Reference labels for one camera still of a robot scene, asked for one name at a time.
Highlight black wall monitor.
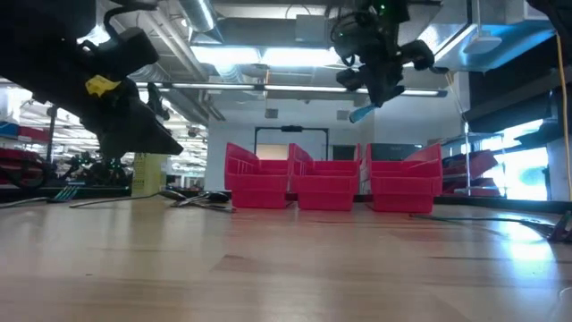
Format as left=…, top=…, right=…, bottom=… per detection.
left=370, top=142, right=424, bottom=161
left=331, top=145, right=358, bottom=161

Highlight round silver ceiling duct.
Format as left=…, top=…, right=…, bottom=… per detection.
left=178, top=0, right=220, bottom=35

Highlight white cable loop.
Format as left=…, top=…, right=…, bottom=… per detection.
left=548, top=285, right=572, bottom=322

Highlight white ceiling unit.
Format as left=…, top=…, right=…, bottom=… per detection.
left=462, top=35, right=504, bottom=57

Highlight spray bottle with black trigger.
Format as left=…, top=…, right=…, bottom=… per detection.
left=131, top=82, right=171, bottom=198

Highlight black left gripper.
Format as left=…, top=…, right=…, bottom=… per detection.
left=0, top=27, right=185, bottom=159

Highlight black doorway frame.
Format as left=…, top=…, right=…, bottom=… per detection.
left=253, top=125, right=331, bottom=161

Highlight red plastic storage bin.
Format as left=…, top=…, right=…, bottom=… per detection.
left=365, top=142, right=444, bottom=214
left=288, top=142, right=362, bottom=212
left=223, top=141, right=292, bottom=210

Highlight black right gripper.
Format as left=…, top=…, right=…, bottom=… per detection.
left=332, top=9, right=450, bottom=109

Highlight dark iridescent spoon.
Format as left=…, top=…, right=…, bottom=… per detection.
left=176, top=191, right=211, bottom=208
left=172, top=191, right=231, bottom=209

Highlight bright window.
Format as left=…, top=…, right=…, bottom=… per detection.
left=493, top=118, right=551, bottom=202

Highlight red storage rack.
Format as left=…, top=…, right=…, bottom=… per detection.
left=0, top=120, right=50, bottom=189

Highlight yellow hanging cable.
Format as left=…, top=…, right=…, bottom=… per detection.
left=556, top=33, right=572, bottom=202

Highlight large silver ventilation duct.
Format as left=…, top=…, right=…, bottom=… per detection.
left=133, top=0, right=227, bottom=123

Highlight iridescent fork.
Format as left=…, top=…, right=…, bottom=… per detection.
left=0, top=185, right=80, bottom=210
left=409, top=212, right=572, bottom=245

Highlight metal shelf with red bins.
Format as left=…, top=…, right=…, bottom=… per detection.
left=440, top=131, right=504, bottom=198

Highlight black background rig frame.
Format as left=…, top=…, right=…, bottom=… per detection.
left=46, top=103, right=62, bottom=178

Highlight fluorescent ceiling light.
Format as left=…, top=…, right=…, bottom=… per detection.
left=190, top=46, right=341, bottom=69

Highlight long ceiling light bar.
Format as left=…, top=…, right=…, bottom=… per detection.
left=133, top=81, right=449, bottom=98

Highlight background workbench with equipment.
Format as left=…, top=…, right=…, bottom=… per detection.
left=0, top=151, right=134, bottom=190

